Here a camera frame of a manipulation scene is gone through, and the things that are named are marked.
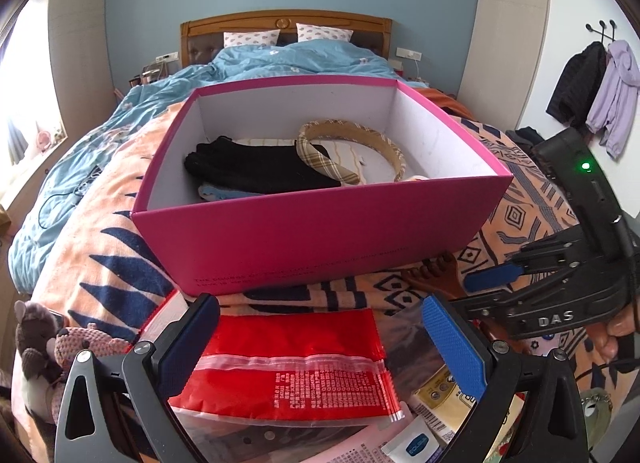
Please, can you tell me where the red plastic bag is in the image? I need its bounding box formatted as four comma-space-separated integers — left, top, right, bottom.
168, 309, 408, 427

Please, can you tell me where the right hand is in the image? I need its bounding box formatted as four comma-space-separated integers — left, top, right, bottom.
586, 305, 636, 362

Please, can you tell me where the yellow wet wipes pack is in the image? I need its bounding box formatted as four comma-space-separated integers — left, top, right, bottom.
409, 364, 526, 444

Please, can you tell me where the clear plastic bag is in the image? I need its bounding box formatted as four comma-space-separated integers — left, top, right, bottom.
176, 305, 444, 462

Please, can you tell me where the white blue medicine box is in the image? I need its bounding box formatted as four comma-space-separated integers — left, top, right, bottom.
382, 417, 444, 463

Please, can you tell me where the orange patterned blanket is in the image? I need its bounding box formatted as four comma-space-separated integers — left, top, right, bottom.
32, 104, 576, 341

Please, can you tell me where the pink grey plush toy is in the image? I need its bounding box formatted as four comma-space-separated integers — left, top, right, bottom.
14, 301, 130, 424

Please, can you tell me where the lilac hanging hoodie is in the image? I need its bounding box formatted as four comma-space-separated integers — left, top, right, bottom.
586, 40, 640, 160

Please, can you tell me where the orange folded cloth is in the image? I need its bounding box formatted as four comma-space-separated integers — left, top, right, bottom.
416, 88, 475, 120

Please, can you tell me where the pink cardboard storage box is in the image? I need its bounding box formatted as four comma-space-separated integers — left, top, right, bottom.
130, 74, 516, 299

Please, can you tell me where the black cloth garment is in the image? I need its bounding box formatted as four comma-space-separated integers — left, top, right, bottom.
183, 136, 341, 194

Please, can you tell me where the black hanging jacket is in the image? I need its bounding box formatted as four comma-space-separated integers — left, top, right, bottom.
547, 41, 606, 131

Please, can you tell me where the blue quilt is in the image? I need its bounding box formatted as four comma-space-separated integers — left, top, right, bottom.
8, 39, 399, 295

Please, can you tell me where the right patterned pillow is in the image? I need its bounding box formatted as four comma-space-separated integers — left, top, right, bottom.
296, 23, 354, 42

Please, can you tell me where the patterned pillow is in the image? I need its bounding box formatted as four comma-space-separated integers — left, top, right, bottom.
296, 23, 354, 42
224, 30, 280, 48

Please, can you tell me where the wooden bed headboard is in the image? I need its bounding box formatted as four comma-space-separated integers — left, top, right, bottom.
180, 9, 393, 67

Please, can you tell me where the left patterned pillow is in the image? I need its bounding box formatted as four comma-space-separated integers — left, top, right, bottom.
224, 30, 280, 48

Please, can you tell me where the green plush keychain toy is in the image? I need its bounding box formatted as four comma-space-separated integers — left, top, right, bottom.
580, 388, 613, 449

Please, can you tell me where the wall power outlet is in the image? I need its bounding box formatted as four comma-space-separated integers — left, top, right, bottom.
396, 47, 422, 62

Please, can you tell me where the wall coat hook rack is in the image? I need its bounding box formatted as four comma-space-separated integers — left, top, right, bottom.
585, 20, 617, 42

